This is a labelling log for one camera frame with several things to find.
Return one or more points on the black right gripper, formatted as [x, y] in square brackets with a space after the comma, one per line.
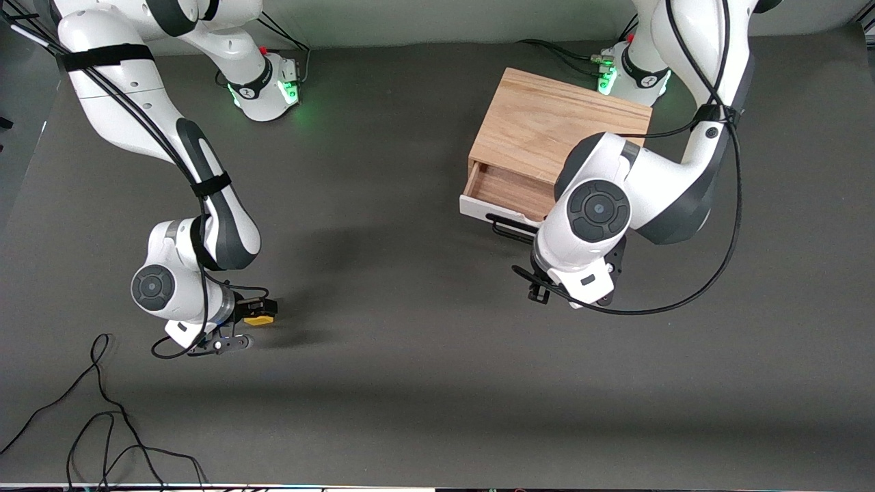
[243, 307]

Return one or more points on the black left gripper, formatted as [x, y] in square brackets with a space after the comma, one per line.
[538, 292]

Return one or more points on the yellow cube block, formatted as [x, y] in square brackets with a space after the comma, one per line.
[260, 320]

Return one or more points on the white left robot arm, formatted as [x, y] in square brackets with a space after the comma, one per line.
[615, 205]

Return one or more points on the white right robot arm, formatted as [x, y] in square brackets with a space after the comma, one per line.
[116, 102]

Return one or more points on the wooden drawer cabinet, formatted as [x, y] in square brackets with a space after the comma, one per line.
[540, 116]

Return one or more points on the dark grey table mat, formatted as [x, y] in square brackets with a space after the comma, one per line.
[437, 376]

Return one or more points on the small black object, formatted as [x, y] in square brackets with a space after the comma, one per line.
[5, 124]

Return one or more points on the dark metal frame bar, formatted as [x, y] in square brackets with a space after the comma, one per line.
[20, 27]

